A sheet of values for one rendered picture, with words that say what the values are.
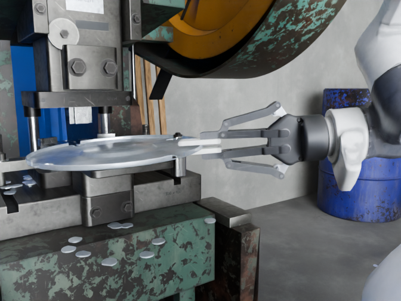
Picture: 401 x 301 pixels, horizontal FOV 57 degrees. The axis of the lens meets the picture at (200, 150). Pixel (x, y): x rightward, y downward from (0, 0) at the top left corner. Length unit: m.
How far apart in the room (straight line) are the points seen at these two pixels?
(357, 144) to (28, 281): 0.54
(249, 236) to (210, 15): 0.59
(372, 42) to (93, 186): 0.51
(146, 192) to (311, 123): 0.36
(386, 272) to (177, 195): 0.64
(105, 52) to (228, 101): 1.82
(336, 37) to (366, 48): 2.71
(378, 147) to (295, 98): 2.35
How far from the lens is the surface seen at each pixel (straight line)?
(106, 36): 0.79
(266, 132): 0.60
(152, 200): 0.78
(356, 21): 3.56
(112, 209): 0.72
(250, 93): 2.64
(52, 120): 1.96
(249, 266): 0.79
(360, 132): 0.60
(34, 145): 0.89
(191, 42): 1.05
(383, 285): 0.21
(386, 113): 0.56
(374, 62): 0.60
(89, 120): 0.84
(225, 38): 0.92
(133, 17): 0.77
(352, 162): 0.57
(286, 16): 0.79
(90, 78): 0.74
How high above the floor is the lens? 0.90
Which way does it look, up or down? 10 degrees down
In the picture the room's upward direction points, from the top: straight up
